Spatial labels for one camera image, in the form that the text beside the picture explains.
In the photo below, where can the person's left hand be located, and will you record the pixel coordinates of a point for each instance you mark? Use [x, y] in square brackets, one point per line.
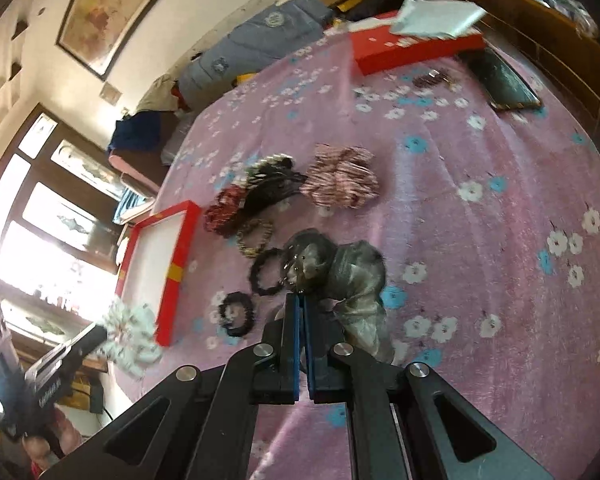
[60, 435]

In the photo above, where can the brown hair clip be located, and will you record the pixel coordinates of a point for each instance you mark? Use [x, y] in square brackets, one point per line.
[435, 79]

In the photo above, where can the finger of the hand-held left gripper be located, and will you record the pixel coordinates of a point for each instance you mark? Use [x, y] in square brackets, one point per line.
[85, 340]

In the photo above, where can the red box tray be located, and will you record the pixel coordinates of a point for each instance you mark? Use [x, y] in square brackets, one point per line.
[180, 270]

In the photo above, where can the black hair claw clip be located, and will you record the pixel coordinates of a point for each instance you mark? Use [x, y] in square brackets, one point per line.
[270, 192]

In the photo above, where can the grey organza hair bow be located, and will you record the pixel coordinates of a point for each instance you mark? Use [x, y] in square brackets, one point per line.
[350, 280]

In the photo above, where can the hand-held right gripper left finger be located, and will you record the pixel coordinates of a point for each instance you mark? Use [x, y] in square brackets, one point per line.
[292, 345]

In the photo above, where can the white floral scrunchie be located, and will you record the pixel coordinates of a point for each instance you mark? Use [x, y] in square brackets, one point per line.
[130, 335]

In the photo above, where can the pink striped scrunchie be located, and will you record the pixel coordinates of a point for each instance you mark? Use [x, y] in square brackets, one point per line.
[340, 177]

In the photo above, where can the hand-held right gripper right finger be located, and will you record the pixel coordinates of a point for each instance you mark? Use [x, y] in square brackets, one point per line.
[314, 360]

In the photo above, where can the large black scrunchie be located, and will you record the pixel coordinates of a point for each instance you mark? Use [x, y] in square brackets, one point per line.
[257, 275]

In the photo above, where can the wooden framed window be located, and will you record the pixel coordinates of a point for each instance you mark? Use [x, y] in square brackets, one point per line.
[40, 210]

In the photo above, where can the wooden headboard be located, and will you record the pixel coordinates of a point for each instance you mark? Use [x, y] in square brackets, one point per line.
[540, 40]

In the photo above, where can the dark red scrunchie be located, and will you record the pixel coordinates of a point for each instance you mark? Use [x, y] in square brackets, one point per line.
[222, 212]

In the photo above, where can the framed wall painting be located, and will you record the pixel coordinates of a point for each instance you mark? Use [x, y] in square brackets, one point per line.
[110, 5]

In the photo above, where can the blue quilted jacket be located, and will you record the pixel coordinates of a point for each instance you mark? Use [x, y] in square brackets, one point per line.
[260, 35]

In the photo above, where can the white paper sheet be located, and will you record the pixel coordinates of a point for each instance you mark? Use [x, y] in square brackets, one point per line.
[430, 17]

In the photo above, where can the blue cloth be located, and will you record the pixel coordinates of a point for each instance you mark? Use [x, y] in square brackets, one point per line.
[135, 132]

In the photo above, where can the beige cloth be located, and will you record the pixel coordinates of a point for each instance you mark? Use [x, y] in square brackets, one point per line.
[157, 92]

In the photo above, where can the black tablet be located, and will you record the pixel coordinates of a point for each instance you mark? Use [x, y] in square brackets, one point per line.
[505, 80]

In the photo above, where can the small black scrunchie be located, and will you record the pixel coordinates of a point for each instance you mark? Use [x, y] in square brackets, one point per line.
[227, 317]

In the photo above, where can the pink floral blanket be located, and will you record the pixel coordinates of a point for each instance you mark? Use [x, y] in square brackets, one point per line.
[480, 235]

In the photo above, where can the wall switch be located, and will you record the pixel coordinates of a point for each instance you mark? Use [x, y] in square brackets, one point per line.
[110, 95]

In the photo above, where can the red box lid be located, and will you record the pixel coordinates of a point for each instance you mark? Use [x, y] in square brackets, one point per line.
[405, 52]

